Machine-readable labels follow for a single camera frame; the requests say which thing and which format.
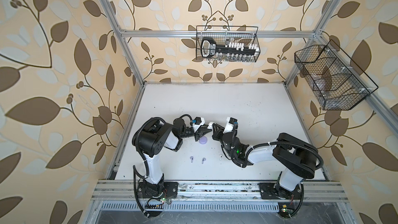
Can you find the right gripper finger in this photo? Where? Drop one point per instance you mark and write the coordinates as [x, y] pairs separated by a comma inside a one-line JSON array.
[[215, 137], [216, 127]]

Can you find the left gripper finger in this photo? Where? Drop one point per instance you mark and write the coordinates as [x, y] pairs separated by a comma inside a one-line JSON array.
[[204, 127], [200, 134]]

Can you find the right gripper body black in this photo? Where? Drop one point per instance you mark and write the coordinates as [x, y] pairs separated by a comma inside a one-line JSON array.
[[221, 135]]

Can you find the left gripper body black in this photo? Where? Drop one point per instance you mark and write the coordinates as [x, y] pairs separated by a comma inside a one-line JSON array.
[[188, 132]]

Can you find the white earbud charging case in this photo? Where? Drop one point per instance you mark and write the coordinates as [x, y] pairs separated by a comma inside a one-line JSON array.
[[211, 125]]

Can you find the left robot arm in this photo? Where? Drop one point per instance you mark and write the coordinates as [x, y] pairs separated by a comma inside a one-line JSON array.
[[156, 134]]

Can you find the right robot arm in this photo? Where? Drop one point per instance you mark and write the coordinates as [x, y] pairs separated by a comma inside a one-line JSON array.
[[301, 159]]

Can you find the purple earbud charging case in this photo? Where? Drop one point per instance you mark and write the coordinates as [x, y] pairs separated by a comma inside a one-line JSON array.
[[203, 140]]

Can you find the black tool with white parts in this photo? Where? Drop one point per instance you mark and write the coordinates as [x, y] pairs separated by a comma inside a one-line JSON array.
[[209, 48]]

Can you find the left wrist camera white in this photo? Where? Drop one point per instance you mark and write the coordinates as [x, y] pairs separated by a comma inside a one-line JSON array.
[[198, 121]]

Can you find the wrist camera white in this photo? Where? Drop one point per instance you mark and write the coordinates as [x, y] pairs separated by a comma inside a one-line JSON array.
[[230, 123], [198, 121]]

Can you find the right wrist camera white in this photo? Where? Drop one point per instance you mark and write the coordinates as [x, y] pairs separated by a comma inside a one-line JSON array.
[[230, 123]]

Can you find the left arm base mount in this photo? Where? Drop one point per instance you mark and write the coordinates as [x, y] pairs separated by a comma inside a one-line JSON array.
[[157, 193]]

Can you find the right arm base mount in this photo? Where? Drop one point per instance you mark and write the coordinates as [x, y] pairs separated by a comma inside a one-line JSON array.
[[279, 193]]

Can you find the black wire basket back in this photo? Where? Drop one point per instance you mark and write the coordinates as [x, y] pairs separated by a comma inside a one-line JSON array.
[[222, 34]]

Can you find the black wire basket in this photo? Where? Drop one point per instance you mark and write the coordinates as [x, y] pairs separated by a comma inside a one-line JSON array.
[[338, 82], [222, 34]]

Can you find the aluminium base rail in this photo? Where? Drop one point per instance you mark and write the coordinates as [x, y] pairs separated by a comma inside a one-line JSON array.
[[214, 196]]

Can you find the black wire basket right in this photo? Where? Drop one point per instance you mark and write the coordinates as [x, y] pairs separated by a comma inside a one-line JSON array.
[[338, 82]]

